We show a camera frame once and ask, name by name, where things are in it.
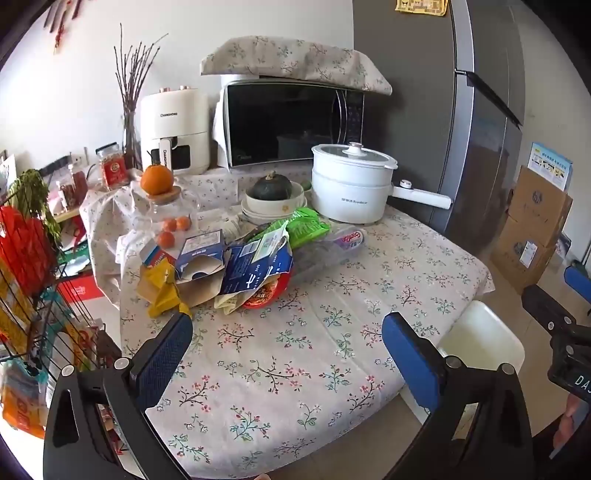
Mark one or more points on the red box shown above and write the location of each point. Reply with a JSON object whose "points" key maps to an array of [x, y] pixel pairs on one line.
{"points": [[81, 288]]}

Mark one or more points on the white air fryer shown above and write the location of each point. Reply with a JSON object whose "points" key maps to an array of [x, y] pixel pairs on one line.
{"points": [[173, 120]]}

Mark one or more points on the green leafy plant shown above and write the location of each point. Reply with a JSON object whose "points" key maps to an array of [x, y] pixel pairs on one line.
{"points": [[34, 189]]}

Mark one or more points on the small tangerine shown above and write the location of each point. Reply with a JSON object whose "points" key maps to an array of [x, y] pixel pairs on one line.
{"points": [[183, 223], [170, 224], [165, 239]]}

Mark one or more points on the red instant noodle bowl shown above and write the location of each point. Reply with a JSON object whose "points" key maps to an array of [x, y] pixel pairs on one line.
{"points": [[270, 293]]}

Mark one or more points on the glass vase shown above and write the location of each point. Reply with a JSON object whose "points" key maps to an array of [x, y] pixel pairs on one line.
{"points": [[130, 143]]}

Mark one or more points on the dried twigs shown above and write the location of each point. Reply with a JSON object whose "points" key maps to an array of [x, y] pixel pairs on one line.
{"points": [[134, 78]]}

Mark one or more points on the red label jar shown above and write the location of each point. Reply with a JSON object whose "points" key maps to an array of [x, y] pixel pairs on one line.
{"points": [[112, 170]]}

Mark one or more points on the blue and white box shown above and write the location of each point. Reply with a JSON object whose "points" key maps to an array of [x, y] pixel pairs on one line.
{"points": [[551, 164]]}

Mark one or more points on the blue flattened carton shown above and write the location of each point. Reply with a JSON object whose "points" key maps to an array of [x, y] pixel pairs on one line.
{"points": [[254, 270]]}

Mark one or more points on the black power strip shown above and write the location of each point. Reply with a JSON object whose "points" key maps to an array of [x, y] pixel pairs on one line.
{"points": [[54, 164]]}

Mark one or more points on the orange and white carton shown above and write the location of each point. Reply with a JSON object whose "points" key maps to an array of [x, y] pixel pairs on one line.
{"points": [[154, 256]]}

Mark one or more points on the white bowl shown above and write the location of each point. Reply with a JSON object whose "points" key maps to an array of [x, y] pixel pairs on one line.
{"points": [[277, 206]]}

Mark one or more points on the red hanging decoration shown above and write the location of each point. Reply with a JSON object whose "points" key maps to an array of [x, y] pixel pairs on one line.
{"points": [[62, 27]]}

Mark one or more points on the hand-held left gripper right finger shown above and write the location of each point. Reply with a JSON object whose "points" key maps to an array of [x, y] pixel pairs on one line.
{"points": [[411, 361]]}

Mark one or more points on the white wall outlet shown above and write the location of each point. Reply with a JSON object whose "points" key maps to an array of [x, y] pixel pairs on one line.
{"points": [[78, 159]]}

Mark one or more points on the glass jar with wooden lid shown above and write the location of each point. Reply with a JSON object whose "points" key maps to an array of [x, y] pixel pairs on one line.
{"points": [[178, 205]]}

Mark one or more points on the yellow snack bag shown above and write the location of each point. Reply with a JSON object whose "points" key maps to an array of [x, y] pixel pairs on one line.
{"points": [[161, 288]]}

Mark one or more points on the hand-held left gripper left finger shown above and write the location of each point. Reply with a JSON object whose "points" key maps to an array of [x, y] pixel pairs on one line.
{"points": [[162, 355]]}

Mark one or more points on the grey refrigerator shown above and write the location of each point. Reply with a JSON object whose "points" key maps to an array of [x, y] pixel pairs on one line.
{"points": [[415, 115]]}

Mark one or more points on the jar of dried red food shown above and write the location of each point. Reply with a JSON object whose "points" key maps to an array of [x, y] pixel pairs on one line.
{"points": [[74, 191]]}

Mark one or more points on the black microwave oven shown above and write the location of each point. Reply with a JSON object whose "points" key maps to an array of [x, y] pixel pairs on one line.
{"points": [[281, 124]]}

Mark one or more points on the brown cardboard sheet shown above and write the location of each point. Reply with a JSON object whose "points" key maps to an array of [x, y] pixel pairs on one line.
{"points": [[203, 293]]}

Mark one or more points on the green snack bag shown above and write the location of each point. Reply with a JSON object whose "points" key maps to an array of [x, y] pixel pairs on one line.
{"points": [[307, 226]]}

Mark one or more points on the orange bag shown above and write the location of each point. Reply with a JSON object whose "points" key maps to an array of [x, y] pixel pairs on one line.
{"points": [[21, 401]]}

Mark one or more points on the dark green pumpkin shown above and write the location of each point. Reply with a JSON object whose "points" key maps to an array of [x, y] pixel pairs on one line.
{"points": [[270, 188]]}

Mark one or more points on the small green fruit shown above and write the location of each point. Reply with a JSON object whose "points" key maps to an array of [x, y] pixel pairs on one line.
{"points": [[306, 186]]}

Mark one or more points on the large orange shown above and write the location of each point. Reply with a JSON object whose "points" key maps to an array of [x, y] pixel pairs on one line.
{"points": [[157, 180]]}

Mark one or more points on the clear plastic wrapper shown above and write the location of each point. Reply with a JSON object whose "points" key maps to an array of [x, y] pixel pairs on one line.
{"points": [[332, 249]]}

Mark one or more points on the stack of white plates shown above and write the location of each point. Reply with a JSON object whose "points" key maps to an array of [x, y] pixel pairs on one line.
{"points": [[258, 220]]}

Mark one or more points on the red bag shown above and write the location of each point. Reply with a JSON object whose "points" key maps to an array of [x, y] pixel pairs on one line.
{"points": [[25, 244]]}

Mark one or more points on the white electric pot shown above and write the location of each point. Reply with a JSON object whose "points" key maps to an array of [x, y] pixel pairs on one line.
{"points": [[346, 189]]}

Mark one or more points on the yellow fridge sticker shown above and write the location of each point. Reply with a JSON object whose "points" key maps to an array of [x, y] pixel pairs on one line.
{"points": [[422, 6]]}

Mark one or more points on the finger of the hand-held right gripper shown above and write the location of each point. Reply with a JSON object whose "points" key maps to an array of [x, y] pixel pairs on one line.
{"points": [[579, 284], [547, 307]]}

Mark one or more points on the person's right hand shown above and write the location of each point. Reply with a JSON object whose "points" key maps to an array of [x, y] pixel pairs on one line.
{"points": [[570, 422]]}

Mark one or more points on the white plastic bin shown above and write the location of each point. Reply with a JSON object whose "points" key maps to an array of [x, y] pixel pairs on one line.
{"points": [[478, 337]]}

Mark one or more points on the floral cloth cover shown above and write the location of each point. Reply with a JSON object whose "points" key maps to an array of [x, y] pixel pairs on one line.
{"points": [[295, 60]]}

